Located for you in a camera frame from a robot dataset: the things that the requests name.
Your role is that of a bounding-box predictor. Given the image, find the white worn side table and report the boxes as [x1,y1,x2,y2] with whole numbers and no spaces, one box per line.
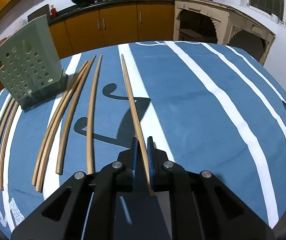
[173,0,276,64]

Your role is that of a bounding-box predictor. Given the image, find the blue striped tablecloth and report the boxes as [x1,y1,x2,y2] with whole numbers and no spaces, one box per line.
[0,41,286,236]

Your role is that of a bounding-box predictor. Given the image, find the orange lower kitchen cabinets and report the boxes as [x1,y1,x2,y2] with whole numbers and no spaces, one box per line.
[0,2,174,91]

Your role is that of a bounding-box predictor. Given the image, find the black countertop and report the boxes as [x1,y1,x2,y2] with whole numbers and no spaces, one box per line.
[49,0,174,25]

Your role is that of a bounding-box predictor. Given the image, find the red small bottle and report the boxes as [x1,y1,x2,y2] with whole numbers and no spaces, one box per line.
[50,4,57,19]

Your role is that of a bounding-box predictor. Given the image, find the dark cutting board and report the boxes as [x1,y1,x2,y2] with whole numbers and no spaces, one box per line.
[27,4,51,22]

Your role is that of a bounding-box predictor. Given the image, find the wooden chopstick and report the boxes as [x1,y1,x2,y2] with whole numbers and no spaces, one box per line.
[121,54,156,197]
[32,57,93,198]
[56,55,96,175]
[86,54,103,174]
[0,94,12,142]
[0,97,14,143]
[31,60,89,186]
[0,100,19,190]

